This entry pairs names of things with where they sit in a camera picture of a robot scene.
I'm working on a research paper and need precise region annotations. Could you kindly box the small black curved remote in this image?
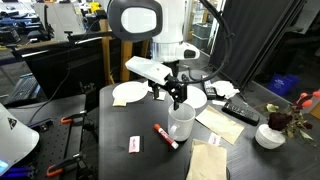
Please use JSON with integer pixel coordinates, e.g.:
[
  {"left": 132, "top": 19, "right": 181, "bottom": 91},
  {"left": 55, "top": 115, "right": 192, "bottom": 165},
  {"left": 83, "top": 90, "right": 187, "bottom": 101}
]
[{"left": 181, "top": 74, "right": 189, "bottom": 82}]

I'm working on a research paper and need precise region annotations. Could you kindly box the black folding screen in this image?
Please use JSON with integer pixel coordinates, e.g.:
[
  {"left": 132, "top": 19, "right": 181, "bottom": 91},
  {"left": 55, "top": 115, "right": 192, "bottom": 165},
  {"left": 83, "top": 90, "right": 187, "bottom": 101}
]
[{"left": 219, "top": 0, "right": 306, "bottom": 89}]

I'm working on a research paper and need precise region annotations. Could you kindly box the pink packet near napkin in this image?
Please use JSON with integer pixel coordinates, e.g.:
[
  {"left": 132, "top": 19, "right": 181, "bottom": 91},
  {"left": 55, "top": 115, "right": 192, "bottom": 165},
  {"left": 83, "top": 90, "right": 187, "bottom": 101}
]
[{"left": 208, "top": 133, "right": 221, "bottom": 145}]

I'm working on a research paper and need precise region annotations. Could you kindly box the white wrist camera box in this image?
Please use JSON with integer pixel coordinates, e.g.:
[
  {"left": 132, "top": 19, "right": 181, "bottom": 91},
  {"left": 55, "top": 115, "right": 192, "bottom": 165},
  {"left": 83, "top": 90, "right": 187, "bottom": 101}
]
[{"left": 125, "top": 56, "right": 172, "bottom": 85}]

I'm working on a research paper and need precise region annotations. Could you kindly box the black monitor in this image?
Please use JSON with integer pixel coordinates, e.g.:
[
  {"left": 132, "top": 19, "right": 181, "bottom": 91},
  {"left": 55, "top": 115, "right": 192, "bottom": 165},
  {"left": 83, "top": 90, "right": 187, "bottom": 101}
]
[{"left": 17, "top": 38, "right": 105, "bottom": 99}]

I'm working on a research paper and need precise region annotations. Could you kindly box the white plate front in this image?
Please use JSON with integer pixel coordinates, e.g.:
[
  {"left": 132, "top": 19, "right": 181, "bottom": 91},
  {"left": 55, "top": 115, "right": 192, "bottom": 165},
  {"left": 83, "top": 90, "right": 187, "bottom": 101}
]
[{"left": 112, "top": 81, "right": 147, "bottom": 103}]

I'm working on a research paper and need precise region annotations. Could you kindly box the black keyboard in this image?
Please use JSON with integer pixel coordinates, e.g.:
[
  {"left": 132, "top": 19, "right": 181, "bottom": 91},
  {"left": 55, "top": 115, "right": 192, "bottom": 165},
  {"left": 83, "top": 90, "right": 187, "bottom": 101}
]
[{"left": 4, "top": 74, "right": 40, "bottom": 106}]

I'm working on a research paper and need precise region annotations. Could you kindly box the blue plastic bin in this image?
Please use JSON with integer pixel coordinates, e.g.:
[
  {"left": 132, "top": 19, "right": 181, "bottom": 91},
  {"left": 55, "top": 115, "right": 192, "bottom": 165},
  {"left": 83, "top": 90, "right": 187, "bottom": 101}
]
[{"left": 268, "top": 74, "right": 299, "bottom": 96}]

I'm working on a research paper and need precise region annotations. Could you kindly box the pink sweetener packet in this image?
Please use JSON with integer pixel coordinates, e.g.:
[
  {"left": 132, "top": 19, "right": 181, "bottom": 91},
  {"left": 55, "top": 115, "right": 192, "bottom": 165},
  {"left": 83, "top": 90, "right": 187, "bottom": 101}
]
[{"left": 129, "top": 136, "right": 140, "bottom": 153}]

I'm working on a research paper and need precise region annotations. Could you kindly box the crumpled white tissue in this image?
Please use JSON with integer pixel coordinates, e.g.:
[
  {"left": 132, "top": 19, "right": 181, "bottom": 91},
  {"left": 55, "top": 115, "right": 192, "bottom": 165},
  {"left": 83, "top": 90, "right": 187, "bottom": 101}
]
[{"left": 212, "top": 81, "right": 239, "bottom": 99}]

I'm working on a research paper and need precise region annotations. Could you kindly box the large brown paper napkin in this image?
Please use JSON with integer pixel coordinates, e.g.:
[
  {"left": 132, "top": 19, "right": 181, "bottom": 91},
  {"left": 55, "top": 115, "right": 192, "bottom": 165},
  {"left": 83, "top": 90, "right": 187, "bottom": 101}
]
[{"left": 196, "top": 105, "right": 244, "bottom": 145}]

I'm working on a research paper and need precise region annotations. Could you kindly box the long black tv remote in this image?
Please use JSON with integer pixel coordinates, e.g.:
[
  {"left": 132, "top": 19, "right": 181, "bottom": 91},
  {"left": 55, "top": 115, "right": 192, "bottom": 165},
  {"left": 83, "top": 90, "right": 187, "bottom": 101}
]
[{"left": 202, "top": 80, "right": 217, "bottom": 100}]

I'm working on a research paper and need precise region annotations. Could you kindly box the brown napkin near vase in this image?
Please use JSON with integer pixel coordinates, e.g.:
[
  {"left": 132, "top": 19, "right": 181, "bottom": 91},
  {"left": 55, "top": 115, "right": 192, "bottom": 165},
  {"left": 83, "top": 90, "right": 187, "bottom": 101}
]
[{"left": 186, "top": 139, "right": 227, "bottom": 180}]

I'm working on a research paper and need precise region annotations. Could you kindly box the red dry erase marker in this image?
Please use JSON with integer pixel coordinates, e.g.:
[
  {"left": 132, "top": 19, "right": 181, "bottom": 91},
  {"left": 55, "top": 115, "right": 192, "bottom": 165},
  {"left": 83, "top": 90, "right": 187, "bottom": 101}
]
[{"left": 153, "top": 124, "right": 179, "bottom": 149}]

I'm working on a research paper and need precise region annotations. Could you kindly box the white vase with dried flowers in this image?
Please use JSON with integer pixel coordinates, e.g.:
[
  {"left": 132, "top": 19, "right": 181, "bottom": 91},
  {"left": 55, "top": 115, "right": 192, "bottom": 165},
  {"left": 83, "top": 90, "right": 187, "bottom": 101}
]
[{"left": 255, "top": 91, "right": 320, "bottom": 150}]

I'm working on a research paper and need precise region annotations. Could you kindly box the white ceramic mug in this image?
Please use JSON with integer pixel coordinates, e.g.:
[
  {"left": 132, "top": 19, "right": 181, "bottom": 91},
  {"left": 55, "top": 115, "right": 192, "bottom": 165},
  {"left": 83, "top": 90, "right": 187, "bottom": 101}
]
[{"left": 168, "top": 103, "right": 196, "bottom": 142}]

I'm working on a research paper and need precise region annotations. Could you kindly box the white plate near mug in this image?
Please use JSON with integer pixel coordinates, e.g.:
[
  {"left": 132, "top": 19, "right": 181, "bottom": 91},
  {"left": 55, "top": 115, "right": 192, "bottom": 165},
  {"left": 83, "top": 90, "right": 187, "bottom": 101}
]
[{"left": 184, "top": 86, "right": 207, "bottom": 109}]

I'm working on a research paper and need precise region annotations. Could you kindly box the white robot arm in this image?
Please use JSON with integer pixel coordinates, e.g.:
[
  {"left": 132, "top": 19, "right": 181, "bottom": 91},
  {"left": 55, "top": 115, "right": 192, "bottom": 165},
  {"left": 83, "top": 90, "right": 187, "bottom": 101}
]
[{"left": 107, "top": 0, "right": 200, "bottom": 110}]

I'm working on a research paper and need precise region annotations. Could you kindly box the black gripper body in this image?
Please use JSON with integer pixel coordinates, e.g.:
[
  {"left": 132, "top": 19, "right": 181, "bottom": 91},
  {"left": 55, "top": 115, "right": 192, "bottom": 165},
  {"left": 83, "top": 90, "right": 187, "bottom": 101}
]
[{"left": 148, "top": 75, "right": 187, "bottom": 103}]

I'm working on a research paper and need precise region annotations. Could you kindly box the black side table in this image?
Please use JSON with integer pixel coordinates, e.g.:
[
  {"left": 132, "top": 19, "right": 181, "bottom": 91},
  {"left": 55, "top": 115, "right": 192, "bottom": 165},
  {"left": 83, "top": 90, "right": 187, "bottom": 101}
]
[{"left": 9, "top": 95, "right": 86, "bottom": 180}]

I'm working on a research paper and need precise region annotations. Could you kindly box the orange handled clamp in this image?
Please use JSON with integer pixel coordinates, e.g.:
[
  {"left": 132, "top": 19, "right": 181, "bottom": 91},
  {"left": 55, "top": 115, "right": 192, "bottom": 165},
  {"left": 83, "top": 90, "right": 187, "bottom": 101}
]
[
  {"left": 60, "top": 110, "right": 87, "bottom": 124},
  {"left": 46, "top": 152, "right": 83, "bottom": 177}
]

